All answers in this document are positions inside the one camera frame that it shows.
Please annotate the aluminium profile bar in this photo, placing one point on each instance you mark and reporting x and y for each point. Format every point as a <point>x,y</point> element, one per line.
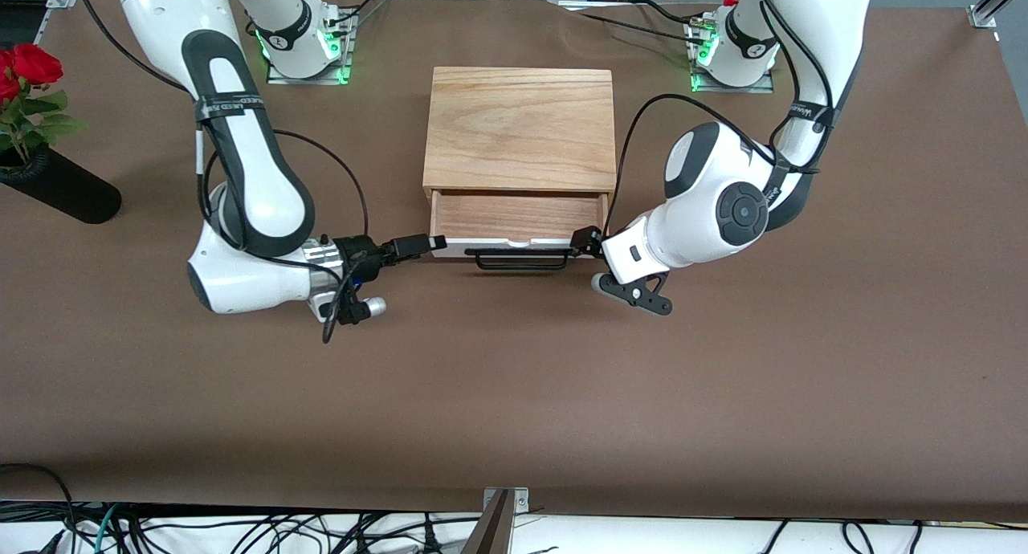
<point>490,530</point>

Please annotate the metal table edge bracket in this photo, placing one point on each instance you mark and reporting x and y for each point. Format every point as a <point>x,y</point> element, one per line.
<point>520,499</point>

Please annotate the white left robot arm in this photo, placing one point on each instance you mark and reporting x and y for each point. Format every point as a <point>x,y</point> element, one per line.
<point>691,241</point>

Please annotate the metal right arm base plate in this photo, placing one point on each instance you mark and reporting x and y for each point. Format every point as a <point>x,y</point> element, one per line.
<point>309,79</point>

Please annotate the brown table cover sheet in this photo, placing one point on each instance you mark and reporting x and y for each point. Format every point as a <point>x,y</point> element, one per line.
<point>514,361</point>

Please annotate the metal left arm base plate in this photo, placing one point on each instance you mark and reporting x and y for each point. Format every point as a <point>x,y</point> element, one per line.
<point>735,89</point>

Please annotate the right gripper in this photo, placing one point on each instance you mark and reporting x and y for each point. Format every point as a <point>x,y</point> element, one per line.
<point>359,253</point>

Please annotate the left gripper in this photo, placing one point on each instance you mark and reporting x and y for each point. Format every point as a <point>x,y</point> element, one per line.
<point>585,240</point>

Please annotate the red rose bouquet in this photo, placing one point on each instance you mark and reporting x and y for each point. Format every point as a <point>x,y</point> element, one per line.
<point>32,64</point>

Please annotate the wooden drawer cabinet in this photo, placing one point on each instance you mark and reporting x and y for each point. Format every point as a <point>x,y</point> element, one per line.
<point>520,128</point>

